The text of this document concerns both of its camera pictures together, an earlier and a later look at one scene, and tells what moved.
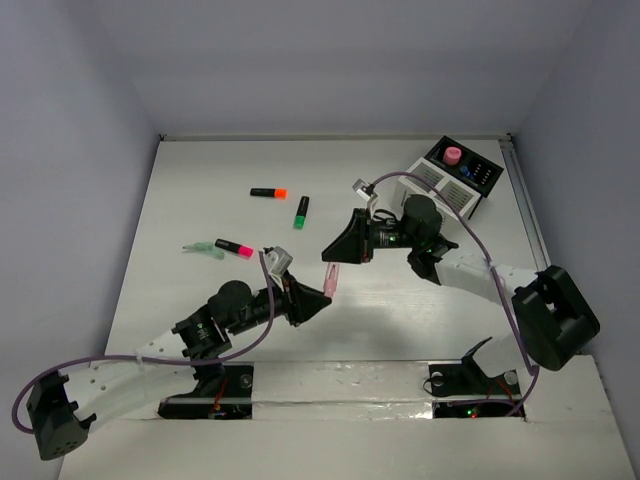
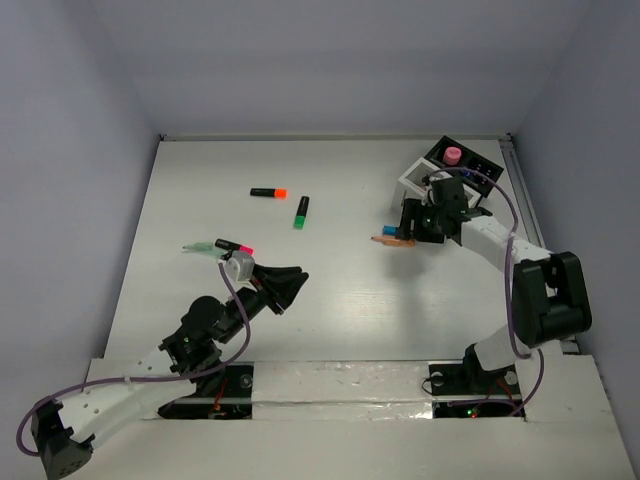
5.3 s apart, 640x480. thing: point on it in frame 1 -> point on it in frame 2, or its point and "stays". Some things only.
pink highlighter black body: x=234 y=248 stays
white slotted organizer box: x=452 y=195 stays
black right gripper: x=356 y=241 -> x=413 y=209
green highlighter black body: x=302 y=211 stays
